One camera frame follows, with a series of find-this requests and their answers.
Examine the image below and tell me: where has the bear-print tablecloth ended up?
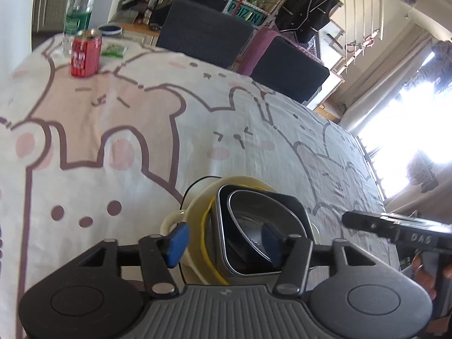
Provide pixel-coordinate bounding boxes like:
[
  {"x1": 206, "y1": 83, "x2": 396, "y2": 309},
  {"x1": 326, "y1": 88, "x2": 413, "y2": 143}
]
[{"x1": 0, "y1": 32, "x2": 403, "y2": 339}]

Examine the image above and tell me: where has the clothes drying rack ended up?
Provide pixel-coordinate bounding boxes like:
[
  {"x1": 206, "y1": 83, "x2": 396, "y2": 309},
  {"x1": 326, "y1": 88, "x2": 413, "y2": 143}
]
[{"x1": 328, "y1": 0, "x2": 389, "y2": 64}]

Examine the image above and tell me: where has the oval steel dish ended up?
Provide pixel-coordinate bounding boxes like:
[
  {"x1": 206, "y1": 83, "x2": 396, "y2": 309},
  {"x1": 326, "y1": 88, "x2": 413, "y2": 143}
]
[{"x1": 227, "y1": 190, "x2": 308, "y2": 267}]

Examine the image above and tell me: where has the large square steel dish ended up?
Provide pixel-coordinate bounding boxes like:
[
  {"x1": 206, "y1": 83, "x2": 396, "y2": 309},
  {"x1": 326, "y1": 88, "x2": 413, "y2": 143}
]
[{"x1": 216, "y1": 183, "x2": 316, "y2": 280}]

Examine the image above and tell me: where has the grey round bin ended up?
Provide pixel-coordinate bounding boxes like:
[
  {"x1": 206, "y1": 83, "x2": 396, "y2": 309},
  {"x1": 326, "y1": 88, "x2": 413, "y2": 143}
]
[{"x1": 97, "y1": 23, "x2": 123, "y2": 39}]

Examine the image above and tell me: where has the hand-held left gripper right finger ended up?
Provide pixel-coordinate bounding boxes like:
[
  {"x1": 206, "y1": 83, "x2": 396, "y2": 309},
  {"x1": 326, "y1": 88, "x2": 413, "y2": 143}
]
[{"x1": 260, "y1": 223, "x2": 377, "y2": 296}]

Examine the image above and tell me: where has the pink cloth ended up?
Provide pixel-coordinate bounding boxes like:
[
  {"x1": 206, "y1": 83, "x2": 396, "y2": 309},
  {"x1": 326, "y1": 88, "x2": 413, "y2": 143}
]
[{"x1": 233, "y1": 26, "x2": 281, "y2": 76}]

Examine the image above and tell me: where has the clear plastic water bottle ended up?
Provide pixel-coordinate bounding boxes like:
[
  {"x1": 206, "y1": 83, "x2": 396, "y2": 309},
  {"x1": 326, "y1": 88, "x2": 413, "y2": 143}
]
[{"x1": 63, "y1": 0, "x2": 97, "y2": 57}]

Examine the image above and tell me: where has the white square leaf-print plate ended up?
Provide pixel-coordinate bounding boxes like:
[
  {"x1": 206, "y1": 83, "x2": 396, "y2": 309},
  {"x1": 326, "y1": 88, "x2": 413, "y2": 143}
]
[{"x1": 180, "y1": 176, "x2": 320, "y2": 283}]

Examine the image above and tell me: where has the beige curtain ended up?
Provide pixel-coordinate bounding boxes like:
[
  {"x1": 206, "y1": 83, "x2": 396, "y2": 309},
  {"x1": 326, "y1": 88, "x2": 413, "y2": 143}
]
[{"x1": 341, "y1": 25, "x2": 436, "y2": 135}]

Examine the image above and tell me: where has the red soda can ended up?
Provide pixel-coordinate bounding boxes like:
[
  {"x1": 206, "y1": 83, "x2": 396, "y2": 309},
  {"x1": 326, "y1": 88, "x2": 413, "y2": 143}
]
[{"x1": 71, "y1": 29, "x2": 103, "y2": 78}]

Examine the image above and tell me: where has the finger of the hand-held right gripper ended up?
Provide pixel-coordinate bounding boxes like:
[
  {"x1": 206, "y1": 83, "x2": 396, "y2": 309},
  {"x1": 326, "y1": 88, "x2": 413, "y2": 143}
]
[{"x1": 342, "y1": 210, "x2": 400, "y2": 244}]

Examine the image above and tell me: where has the dark fabric chair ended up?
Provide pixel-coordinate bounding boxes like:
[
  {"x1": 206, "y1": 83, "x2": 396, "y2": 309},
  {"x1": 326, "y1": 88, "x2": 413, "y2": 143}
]
[
  {"x1": 156, "y1": 0, "x2": 255, "y2": 69},
  {"x1": 251, "y1": 37, "x2": 331, "y2": 103}
]

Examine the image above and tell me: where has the green packet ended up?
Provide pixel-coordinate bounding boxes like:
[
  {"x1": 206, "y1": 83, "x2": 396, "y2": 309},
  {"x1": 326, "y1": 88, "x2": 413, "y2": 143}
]
[{"x1": 101, "y1": 40, "x2": 128, "y2": 59}]

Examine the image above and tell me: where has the cream two-handled bowl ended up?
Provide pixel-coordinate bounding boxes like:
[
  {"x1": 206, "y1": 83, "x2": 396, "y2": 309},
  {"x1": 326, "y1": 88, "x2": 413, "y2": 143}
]
[{"x1": 160, "y1": 175, "x2": 320, "y2": 285}]

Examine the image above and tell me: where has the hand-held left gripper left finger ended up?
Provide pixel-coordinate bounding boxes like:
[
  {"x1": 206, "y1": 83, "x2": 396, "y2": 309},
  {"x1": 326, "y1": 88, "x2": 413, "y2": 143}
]
[{"x1": 76, "y1": 222, "x2": 191, "y2": 296}]

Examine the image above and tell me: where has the grey ribbed panel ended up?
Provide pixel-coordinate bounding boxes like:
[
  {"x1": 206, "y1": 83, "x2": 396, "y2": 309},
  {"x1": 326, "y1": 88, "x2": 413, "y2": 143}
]
[{"x1": 33, "y1": 0, "x2": 76, "y2": 32}]

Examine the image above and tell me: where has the window railing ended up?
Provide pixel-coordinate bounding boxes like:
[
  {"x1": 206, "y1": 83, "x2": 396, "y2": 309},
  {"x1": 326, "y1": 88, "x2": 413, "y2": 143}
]
[{"x1": 357, "y1": 136, "x2": 389, "y2": 198}]

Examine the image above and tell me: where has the black hanging jacket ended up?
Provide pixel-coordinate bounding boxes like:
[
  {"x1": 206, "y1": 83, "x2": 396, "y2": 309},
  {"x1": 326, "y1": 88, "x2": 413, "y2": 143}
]
[{"x1": 275, "y1": 0, "x2": 338, "y2": 45}]

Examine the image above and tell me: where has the person's right hand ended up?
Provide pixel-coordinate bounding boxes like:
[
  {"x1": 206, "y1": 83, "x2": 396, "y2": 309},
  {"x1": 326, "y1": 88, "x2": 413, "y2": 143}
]
[{"x1": 411, "y1": 254, "x2": 438, "y2": 301}]

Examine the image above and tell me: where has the green sign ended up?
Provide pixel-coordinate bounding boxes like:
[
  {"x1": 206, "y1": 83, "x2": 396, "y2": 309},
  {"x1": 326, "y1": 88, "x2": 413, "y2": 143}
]
[{"x1": 226, "y1": 0, "x2": 264, "y2": 27}]

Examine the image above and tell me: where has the cluttered wooden desk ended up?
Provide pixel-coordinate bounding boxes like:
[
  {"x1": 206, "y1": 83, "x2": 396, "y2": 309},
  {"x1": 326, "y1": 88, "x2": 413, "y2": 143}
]
[{"x1": 106, "y1": 0, "x2": 248, "y2": 38}]

